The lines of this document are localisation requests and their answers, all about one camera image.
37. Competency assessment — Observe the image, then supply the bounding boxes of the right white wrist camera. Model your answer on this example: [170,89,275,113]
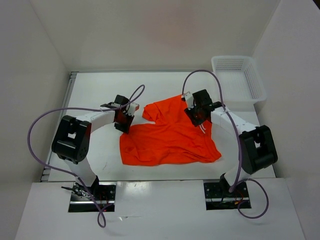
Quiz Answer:
[181,91,195,110]

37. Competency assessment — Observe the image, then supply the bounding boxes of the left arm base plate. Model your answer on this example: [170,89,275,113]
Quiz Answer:
[62,182,117,213]

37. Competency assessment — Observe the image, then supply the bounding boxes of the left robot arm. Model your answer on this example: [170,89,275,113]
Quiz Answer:
[51,95,140,200]

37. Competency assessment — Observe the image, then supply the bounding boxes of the aluminium table edge rail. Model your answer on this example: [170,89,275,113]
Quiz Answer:
[40,71,78,183]

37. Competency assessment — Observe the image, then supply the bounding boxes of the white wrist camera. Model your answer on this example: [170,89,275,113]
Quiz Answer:
[125,102,140,116]
[181,91,195,110]

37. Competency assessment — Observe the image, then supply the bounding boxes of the orange shorts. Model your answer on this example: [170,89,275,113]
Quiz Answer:
[119,95,222,167]

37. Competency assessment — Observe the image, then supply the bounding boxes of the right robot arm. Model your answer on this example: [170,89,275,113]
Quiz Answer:
[181,89,278,197]

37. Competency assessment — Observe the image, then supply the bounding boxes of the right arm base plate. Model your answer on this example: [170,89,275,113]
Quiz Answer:
[203,180,252,211]

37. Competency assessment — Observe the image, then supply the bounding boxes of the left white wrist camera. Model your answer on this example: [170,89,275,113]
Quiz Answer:
[125,102,140,116]

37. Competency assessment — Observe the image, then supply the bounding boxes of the white plastic basket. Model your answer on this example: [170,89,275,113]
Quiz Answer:
[211,55,267,104]

